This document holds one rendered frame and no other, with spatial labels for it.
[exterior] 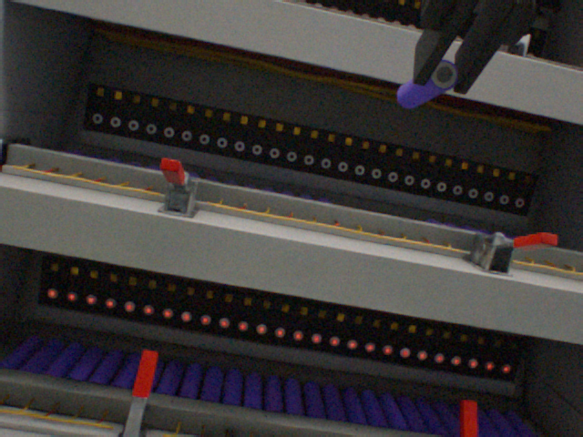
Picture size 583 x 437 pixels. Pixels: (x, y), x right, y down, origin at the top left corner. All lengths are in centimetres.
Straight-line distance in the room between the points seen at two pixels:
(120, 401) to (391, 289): 24
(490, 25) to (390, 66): 18
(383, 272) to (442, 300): 6
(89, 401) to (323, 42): 36
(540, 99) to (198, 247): 33
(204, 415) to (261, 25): 34
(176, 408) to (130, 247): 14
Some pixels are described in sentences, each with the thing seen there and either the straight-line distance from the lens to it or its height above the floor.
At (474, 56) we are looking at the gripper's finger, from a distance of 28.
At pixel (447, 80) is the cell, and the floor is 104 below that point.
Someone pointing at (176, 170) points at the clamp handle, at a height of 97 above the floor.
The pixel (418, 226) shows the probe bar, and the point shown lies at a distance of 44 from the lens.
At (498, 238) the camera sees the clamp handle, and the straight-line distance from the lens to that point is 43.
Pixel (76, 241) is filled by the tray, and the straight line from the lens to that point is 39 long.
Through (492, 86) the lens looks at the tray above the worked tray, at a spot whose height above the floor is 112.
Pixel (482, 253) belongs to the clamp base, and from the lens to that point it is 43.
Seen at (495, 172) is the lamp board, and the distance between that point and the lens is 61.
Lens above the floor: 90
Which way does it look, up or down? 10 degrees up
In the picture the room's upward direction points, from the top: 10 degrees clockwise
